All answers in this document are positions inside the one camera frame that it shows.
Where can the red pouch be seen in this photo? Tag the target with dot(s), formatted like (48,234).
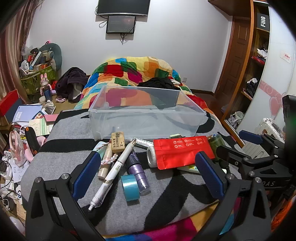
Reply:
(185,150)

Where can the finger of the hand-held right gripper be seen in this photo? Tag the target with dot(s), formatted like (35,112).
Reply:
(251,137)
(229,151)

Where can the grey green neck pillow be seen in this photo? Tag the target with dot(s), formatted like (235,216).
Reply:
(52,54)

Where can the yellow green packet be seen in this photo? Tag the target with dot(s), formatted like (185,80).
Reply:
(190,168)

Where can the black clothing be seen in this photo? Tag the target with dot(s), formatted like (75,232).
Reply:
(161,83)

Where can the green fabric basket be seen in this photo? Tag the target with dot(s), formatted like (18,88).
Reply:
(37,81)

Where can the colourful patchwork blanket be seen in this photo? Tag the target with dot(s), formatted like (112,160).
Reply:
(129,71)

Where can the striped pink curtain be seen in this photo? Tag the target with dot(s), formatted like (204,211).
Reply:
(13,46)

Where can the large wall television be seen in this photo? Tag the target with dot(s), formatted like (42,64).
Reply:
(123,7)

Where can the rabbit toy figure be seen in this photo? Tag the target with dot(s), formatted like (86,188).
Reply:
(45,86)

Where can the black printed box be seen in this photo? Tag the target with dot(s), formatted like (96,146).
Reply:
(263,20)

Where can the dark green bottle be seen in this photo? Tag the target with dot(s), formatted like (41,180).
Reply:
(216,141)

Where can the tan rectangular eraser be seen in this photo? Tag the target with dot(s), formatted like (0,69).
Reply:
(118,141)

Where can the white sliding wardrobe door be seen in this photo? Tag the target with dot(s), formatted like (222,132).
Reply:
(277,69)

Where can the small wall monitor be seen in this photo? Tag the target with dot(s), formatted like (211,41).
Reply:
(121,23)

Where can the white suitcase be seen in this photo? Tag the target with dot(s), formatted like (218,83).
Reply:
(270,128)

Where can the colourful printed bed sheet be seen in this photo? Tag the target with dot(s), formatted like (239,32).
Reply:
(171,229)

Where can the green flower mahjong tile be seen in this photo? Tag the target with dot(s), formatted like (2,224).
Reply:
(177,136)

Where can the white pen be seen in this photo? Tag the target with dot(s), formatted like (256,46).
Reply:
(115,170)

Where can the blue book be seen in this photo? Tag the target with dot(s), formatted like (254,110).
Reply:
(26,113)

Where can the white tape roll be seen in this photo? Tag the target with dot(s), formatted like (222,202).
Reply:
(151,156)

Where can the beige cosmetic tube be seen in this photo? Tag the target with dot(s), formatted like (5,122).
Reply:
(104,163)

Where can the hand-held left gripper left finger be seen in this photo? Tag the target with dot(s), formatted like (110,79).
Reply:
(85,172)

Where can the red box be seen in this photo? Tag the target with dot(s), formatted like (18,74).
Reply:
(8,102)

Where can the brown wooden door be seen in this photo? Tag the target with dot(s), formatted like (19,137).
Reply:
(233,58)

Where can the wooden wardrobe shelves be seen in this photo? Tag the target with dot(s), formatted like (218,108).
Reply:
(252,76)

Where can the black and orange tool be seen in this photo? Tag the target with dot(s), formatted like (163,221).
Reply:
(31,141)

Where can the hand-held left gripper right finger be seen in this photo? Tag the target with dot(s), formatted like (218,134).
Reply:
(209,176)

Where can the white printed stick tube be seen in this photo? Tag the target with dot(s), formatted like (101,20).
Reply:
(144,142)

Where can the mint green tube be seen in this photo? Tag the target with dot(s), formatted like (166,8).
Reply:
(99,149)

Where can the teal tape roll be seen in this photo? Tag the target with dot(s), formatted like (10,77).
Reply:
(130,188)

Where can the dark clothes pile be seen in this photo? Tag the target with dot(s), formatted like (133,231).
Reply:
(70,84)

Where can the clear plastic storage bin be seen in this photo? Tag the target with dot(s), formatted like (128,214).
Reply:
(148,115)

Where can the purple cosmetic tube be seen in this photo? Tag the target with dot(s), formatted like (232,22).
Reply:
(137,173)

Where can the pink notebook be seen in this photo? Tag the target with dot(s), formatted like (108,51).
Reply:
(51,118)

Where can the grey and black blanket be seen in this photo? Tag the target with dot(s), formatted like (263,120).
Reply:
(69,134)

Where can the green and white box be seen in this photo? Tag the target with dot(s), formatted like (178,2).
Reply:
(42,127)

